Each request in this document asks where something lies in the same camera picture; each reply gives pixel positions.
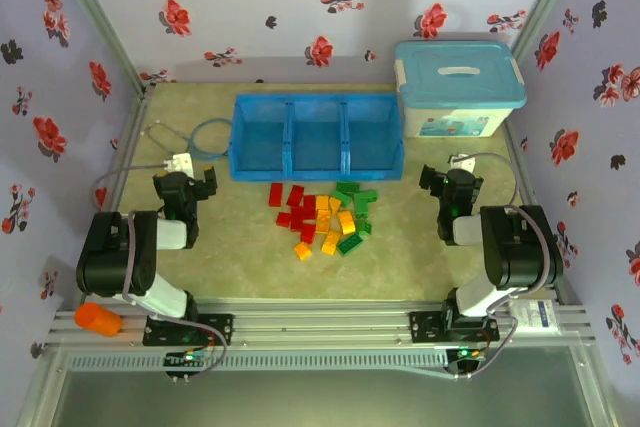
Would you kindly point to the blue three-compartment plastic bin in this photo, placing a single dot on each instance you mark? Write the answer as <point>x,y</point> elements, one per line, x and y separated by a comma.
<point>315,174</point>

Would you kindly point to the small yellow lego brick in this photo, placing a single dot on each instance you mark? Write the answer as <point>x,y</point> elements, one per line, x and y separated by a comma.
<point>302,250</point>

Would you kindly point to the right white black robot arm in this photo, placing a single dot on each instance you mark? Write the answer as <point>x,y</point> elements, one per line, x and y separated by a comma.
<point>520,247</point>

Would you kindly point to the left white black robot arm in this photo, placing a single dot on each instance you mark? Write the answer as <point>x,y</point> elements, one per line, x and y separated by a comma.
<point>100,257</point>

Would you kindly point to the white storage box blue lid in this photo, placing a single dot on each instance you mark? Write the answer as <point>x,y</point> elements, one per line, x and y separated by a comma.
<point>450,92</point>

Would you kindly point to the white printed label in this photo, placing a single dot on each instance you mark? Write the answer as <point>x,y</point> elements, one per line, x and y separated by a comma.
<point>532,316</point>

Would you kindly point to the orange plastic cylinder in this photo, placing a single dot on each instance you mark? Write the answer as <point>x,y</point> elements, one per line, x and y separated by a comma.
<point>97,319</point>

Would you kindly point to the right small circuit board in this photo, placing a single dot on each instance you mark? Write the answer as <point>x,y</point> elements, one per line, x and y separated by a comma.
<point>465,353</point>

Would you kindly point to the small circuit board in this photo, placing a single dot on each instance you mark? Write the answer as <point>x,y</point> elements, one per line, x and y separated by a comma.
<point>185,358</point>
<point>465,353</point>

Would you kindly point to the left small circuit board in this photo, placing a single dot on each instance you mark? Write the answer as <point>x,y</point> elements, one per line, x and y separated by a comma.
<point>185,358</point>

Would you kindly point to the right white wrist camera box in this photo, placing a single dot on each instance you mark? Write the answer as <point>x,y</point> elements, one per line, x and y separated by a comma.
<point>462,163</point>

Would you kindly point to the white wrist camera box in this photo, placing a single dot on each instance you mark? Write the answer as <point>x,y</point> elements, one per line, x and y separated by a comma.
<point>462,163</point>
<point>181,164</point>

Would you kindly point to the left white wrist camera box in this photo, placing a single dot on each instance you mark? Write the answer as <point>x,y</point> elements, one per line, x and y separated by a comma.
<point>181,164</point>

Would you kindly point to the left aluminium side rail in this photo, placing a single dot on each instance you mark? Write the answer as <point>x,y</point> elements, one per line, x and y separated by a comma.
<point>132,137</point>

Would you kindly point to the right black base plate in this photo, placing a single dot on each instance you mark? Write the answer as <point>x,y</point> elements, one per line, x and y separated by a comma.
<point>425,327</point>

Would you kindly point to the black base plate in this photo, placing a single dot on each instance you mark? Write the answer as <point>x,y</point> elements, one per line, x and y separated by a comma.
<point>220,329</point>
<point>425,327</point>

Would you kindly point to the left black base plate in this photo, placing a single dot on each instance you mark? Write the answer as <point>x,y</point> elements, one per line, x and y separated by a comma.
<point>220,329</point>

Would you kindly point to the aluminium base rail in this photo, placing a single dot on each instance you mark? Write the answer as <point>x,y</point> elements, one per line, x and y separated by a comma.
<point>320,327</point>

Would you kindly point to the left aluminium frame post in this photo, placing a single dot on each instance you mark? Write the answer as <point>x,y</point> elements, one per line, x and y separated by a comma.
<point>101,17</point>

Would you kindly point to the aluminium frame post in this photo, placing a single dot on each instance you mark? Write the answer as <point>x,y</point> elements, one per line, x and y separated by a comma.
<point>101,17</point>
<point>545,2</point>

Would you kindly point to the right aluminium frame post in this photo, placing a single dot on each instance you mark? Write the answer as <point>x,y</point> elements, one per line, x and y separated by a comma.
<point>545,2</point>

